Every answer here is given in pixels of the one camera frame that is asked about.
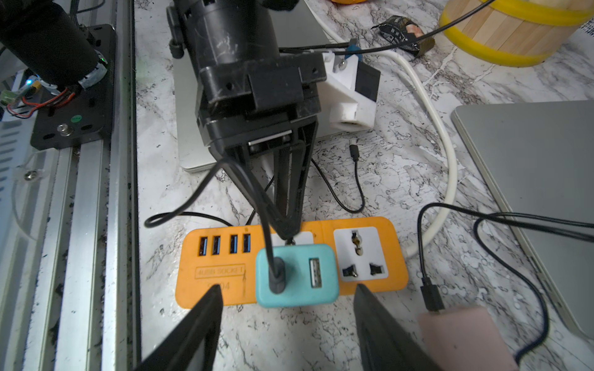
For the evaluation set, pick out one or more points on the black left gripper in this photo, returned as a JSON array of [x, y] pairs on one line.
[[250, 79]]

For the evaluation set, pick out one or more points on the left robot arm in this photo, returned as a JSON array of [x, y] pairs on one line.
[[252, 101]]

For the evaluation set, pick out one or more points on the orange snack packet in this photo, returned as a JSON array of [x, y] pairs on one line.
[[348, 2]]

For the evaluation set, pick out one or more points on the grey back laptop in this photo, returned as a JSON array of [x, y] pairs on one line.
[[537, 158]]

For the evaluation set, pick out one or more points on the teal charger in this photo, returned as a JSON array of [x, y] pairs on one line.
[[311, 277]]

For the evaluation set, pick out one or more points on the silver front left laptop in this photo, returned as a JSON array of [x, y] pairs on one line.
[[241, 116]]

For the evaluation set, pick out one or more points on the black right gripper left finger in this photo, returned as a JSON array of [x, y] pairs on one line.
[[192, 345]]

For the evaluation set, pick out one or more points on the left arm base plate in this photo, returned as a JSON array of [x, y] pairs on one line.
[[85, 115]]

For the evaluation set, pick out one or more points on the pink charger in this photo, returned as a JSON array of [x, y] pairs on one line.
[[465, 338]]

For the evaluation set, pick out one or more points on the yellow bamboo steamer basket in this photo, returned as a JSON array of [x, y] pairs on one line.
[[519, 33]]

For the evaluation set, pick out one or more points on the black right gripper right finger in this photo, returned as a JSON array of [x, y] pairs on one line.
[[384, 344]]

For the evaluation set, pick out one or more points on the orange power strip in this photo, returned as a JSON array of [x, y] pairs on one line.
[[367, 251]]

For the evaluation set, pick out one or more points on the dark snack packet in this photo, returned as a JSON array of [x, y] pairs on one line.
[[400, 29]]

